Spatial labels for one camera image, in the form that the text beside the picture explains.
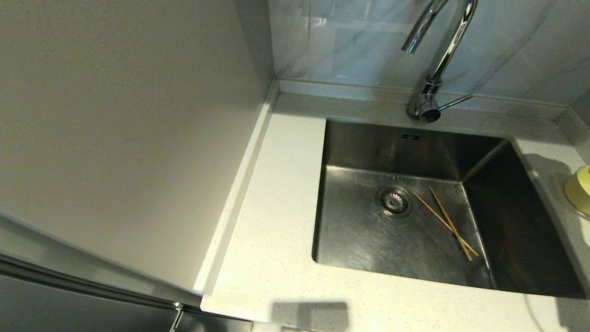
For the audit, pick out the yellow plastic bowl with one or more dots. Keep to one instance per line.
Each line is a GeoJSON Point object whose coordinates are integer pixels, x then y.
{"type": "Point", "coordinates": [581, 191]}

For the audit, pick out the stainless steel sink basin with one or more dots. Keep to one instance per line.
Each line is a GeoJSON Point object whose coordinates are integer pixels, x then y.
{"type": "Point", "coordinates": [368, 240]}

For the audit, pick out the round metal drain strainer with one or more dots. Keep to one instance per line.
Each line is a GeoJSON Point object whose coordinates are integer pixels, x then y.
{"type": "Point", "coordinates": [393, 201]}

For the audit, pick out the chrome gooseneck faucet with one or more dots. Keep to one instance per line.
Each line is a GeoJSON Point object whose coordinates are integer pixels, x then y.
{"type": "Point", "coordinates": [428, 110]}

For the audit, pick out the grey base cabinet front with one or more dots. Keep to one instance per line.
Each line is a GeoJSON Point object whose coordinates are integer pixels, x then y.
{"type": "Point", "coordinates": [216, 325]}

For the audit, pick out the grey tall cabinet door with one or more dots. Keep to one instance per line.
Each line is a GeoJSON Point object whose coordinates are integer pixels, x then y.
{"type": "Point", "coordinates": [69, 309]}

